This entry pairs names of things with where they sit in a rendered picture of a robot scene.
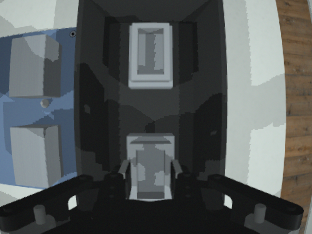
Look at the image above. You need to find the grey metal block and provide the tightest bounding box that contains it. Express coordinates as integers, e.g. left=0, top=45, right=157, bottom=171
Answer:
left=127, top=133, right=174, bottom=201
left=129, top=23, right=173, bottom=89
left=9, top=34, right=62, bottom=99
left=10, top=124, right=64, bottom=188

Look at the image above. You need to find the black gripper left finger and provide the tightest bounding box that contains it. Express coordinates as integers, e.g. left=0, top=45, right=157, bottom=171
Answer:
left=0, top=160, right=131, bottom=234

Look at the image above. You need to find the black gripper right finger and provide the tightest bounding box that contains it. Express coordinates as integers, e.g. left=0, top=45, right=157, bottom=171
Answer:
left=170, top=160, right=304, bottom=234

